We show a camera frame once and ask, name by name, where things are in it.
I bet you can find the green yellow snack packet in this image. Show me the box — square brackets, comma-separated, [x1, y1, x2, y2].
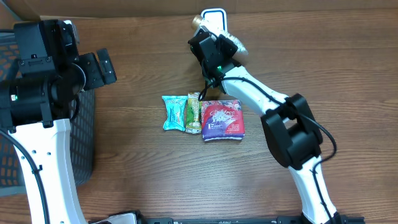
[185, 92, 202, 134]

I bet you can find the grey plastic basket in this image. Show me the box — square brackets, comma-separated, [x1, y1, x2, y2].
[1, 32, 95, 197]

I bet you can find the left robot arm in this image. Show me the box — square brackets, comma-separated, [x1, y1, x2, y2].
[1, 19, 117, 223]

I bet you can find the mint green tissue pack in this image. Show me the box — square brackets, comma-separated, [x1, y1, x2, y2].
[162, 95, 188, 131]

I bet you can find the purple red liner pack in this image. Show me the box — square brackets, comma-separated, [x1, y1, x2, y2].
[201, 100, 245, 141]

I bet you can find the white tube gold cap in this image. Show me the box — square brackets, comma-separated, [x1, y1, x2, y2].
[192, 15, 248, 55]

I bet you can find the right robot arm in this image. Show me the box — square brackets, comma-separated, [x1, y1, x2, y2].
[188, 28, 342, 223]

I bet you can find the white barcode scanner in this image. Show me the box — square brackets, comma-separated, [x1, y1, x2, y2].
[201, 8, 228, 31]

